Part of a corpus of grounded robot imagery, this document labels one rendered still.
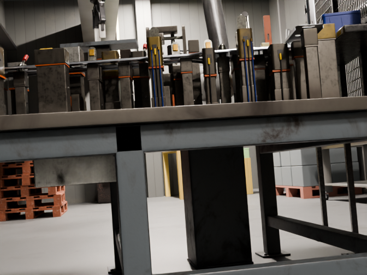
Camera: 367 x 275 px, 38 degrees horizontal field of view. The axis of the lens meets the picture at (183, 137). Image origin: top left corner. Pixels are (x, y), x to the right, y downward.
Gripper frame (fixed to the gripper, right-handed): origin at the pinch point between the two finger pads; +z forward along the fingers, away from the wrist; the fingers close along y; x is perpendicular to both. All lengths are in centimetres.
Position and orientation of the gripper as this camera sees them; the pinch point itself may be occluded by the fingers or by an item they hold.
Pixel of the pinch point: (99, 34)
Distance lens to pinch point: 270.9
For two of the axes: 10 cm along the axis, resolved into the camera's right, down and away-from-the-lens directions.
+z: 0.7, 10.0, -0.6
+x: 9.1, -0.4, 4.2
